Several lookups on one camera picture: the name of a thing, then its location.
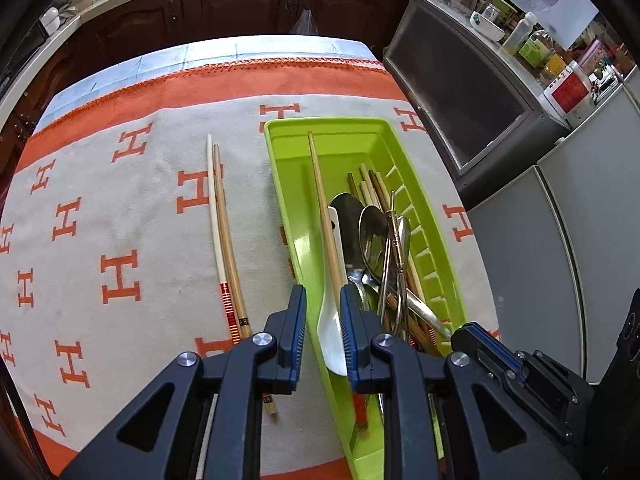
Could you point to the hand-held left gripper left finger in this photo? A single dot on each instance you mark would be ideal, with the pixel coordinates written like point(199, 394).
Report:
point(299, 330)

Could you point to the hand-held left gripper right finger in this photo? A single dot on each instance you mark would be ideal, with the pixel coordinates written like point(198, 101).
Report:
point(348, 330)

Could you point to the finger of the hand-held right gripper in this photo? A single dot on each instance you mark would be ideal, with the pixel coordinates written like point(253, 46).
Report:
point(495, 347)

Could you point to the bamboo chopstick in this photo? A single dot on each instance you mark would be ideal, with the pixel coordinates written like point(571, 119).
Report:
point(227, 240)
point(320, 200)

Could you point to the green plastic utensil tray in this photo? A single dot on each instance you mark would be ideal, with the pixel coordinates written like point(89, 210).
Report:
point(350, 145)

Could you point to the white ceramic spoon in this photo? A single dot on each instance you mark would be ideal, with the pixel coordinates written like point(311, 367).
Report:
point(332, 330)

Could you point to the red patterned chopstick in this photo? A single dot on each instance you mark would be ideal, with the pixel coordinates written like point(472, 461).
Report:
point(360, 410)

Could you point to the large metal spoon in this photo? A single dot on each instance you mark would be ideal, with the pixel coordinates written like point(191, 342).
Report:
point(347, 210)

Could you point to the white red-striped chopstick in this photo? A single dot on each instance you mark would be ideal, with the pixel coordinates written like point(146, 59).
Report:
point(216, 230)

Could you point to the grey refrigerator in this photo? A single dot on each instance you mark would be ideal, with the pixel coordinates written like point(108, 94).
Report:
point(575, 210)

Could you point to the orange and beige blanket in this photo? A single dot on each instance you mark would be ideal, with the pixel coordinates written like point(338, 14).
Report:
point(125, 200)

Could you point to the red-label box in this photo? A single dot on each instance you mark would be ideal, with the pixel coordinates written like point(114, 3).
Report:
point(567, 89)

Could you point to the dark glass-door cabinet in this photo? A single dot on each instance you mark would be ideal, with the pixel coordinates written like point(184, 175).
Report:
point(450, 70)

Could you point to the yellow jar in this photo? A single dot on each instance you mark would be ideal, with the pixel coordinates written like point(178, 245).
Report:
point(556, 66)

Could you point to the pale printed table cover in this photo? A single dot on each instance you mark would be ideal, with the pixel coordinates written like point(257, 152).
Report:
point(200, 52)

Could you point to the green-label jar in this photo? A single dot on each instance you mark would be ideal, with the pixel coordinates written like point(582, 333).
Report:
point(534, 50)

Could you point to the white plastic bag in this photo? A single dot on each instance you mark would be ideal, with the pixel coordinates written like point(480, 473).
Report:
point(304, 22)

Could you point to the clear plastic bottle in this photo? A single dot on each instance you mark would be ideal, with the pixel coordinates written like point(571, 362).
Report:
point(520, 35)

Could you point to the white bowl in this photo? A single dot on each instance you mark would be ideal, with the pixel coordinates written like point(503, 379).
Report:
point(487, 27)

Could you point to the brown wooden cabinets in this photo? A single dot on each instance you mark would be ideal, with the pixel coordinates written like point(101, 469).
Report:
point(240, 5)

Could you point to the black appliance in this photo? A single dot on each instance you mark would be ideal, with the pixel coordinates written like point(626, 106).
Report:
point(20, 55)

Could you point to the stacked white bowls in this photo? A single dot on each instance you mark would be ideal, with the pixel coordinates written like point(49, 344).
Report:
point(51, 20)

